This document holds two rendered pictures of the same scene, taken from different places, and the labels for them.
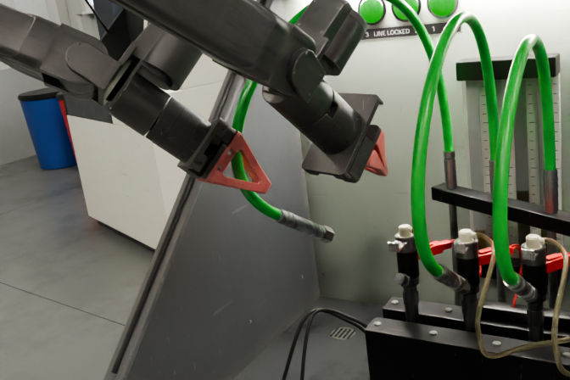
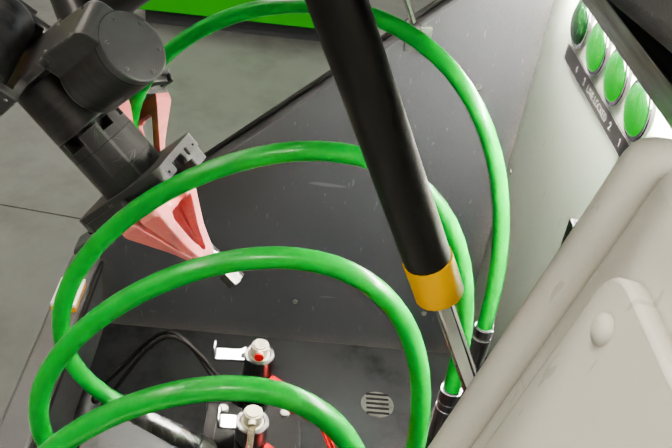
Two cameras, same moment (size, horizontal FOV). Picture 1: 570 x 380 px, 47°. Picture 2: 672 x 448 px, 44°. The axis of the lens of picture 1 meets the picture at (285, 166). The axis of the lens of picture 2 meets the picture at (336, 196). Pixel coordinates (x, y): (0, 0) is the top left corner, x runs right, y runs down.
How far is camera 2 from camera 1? 0.83 m
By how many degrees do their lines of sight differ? 51
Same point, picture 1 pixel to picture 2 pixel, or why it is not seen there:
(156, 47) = not seen: outside the picture
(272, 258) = (370, 265)
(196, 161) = not seen: hidden behind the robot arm
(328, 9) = (69, 28)
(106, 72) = not seen: outside the picture
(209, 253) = (249, 202)
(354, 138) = (109, 195)
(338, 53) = (74, 88)
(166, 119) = not seen: hidden behind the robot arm
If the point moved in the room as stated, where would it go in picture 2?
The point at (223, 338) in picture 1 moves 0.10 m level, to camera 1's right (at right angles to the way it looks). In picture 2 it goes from (242, 291) to (278, 338)
